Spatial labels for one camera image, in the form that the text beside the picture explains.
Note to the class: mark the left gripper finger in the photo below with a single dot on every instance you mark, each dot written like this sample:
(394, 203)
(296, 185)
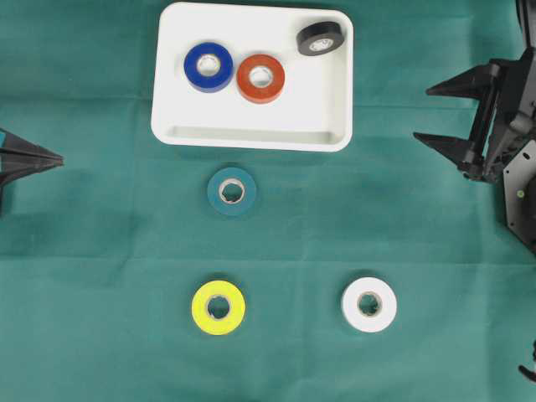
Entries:
(13, 144)
(15, 168)

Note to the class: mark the blue tape roll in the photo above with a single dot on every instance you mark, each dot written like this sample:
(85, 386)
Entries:
(213, 82)

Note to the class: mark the green tape roll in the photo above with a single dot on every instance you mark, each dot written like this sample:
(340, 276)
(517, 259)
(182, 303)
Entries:
(236, 176)

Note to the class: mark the yellow tape roll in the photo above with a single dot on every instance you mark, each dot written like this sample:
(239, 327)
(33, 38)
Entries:
(200, 307)

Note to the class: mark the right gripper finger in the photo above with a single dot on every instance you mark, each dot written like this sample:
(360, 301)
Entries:
(469, 84)
(455, 149)

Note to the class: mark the red tape roll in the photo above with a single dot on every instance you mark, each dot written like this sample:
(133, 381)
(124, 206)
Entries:
(260, 78)

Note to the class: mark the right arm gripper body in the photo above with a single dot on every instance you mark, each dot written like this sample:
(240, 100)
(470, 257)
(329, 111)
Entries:
(505, 118)

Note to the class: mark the green table cloth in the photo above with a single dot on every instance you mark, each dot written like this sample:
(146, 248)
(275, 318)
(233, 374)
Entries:
(101, 258)

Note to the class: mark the white tape roll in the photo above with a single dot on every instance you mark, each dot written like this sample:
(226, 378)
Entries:
(382, 292)

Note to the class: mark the white plastic tray case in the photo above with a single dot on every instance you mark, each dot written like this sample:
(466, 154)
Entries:
(314, 111)

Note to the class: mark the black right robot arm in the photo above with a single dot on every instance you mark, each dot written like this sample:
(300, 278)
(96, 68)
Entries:
(518, 176)

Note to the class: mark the black tape roll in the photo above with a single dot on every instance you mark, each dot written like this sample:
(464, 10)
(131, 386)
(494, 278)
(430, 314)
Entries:
(319, 38)

